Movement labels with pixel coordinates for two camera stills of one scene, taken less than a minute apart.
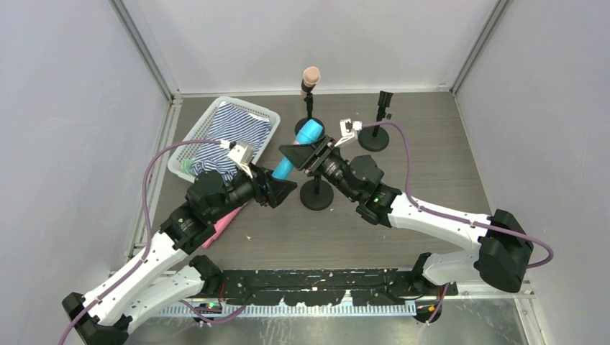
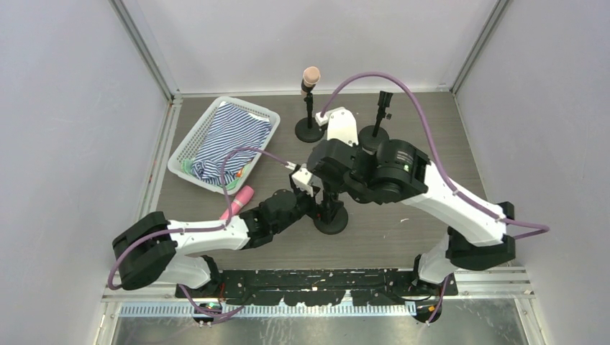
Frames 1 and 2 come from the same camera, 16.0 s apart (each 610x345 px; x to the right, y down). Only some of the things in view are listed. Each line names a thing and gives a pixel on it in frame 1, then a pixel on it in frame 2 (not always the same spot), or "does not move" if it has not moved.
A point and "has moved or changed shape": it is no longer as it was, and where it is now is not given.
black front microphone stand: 316,195 has moved or changed shape
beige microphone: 311,77 does not move
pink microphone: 221,223 -> 242,198
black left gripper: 262,185 -> 313,200
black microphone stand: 377,138 does not move
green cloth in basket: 186,164 does not move
